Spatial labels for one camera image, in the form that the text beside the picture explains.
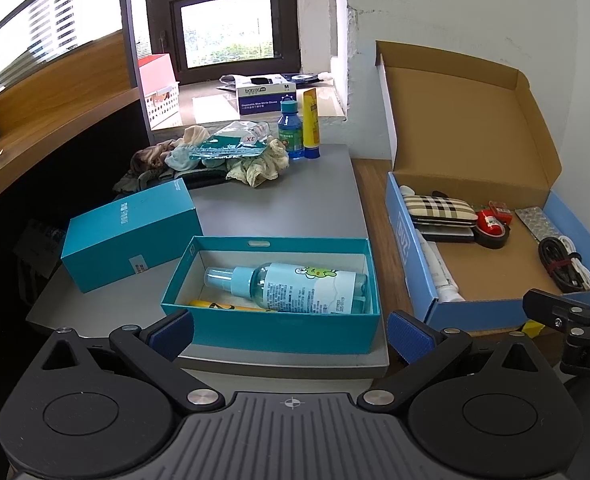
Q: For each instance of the open teal box tray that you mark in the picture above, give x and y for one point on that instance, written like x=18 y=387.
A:
x=274 y=331

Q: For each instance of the silver pill blister pack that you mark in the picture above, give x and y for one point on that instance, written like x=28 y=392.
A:
x=537 y=223

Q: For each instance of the blue cardboard mailer box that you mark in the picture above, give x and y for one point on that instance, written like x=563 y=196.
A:
x=471 y=129

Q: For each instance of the grey desk mat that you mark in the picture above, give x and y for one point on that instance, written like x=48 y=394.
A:
x=313 y=198

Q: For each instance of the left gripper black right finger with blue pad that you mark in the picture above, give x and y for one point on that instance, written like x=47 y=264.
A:
x=428 y=353

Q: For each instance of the yellow blue upright tube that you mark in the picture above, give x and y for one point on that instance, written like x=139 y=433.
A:
x=311 y=131

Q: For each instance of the red black tape roll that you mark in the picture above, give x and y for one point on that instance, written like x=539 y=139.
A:
x=489 y=231

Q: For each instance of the white blue glove box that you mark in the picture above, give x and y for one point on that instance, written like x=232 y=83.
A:
x=264 y=98

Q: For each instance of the blue medicine bottle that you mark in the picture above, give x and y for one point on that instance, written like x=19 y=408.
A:
x=290 y=129

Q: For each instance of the teal box lid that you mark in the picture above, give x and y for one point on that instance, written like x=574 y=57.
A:
x=130 y=236

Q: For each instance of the white pink storage basket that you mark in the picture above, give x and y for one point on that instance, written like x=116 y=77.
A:
x=160 y=90

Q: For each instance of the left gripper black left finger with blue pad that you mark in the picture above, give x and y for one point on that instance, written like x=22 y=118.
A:
x=153 y=349

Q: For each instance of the wooden desk partition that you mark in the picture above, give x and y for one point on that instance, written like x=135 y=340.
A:
x=59 y=101

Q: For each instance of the clear blue spray bottle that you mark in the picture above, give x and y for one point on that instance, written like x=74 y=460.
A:
x=294 y=288

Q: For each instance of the dark framed window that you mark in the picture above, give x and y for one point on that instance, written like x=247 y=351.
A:
x=207 y=39

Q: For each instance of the plaid beige pouch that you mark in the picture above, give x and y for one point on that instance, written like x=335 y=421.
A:
x=439 y=211

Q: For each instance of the cream crumpled cloth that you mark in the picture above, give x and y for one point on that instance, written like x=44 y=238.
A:
x=253 y=171

